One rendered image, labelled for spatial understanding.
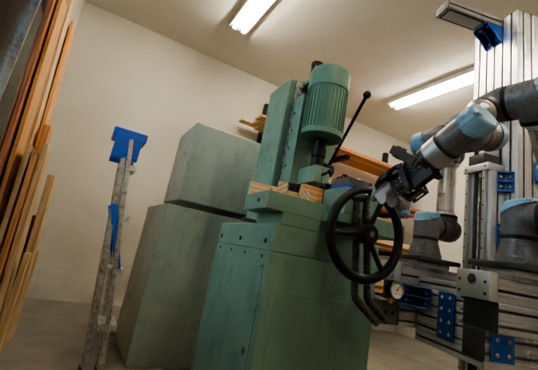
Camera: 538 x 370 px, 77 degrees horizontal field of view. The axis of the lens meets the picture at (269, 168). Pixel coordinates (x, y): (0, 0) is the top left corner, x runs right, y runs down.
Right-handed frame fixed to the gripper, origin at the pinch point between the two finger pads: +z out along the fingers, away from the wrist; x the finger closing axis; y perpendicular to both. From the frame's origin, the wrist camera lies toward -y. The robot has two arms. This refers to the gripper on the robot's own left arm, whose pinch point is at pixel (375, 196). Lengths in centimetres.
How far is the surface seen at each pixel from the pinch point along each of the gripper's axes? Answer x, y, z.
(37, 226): -101, -52, 151
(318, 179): 2.3, -25.9, 25.6
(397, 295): 30.1, 14.7, 28.6
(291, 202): -14.0, -8.6, 22.3
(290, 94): -5, -74, 24
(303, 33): 48, -240, 60
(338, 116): 5.3, -47.7, 9.3
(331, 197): 0.7, -12.4, 18.8
